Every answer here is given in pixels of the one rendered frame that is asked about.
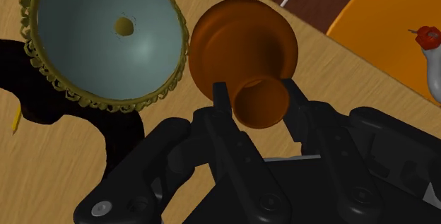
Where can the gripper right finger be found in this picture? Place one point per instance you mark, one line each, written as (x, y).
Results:
(379, 147)

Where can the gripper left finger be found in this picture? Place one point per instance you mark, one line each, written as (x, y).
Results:
(237, 154)

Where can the orange-brown vase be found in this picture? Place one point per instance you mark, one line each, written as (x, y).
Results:
(241, 44)

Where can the white figure with red top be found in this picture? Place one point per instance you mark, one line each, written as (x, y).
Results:
(434, 68)

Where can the grey bowl with gold rim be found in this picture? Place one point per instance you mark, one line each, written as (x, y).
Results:
(103, 61)

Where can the thin yellow stick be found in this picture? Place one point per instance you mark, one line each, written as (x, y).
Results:
(16, 121)

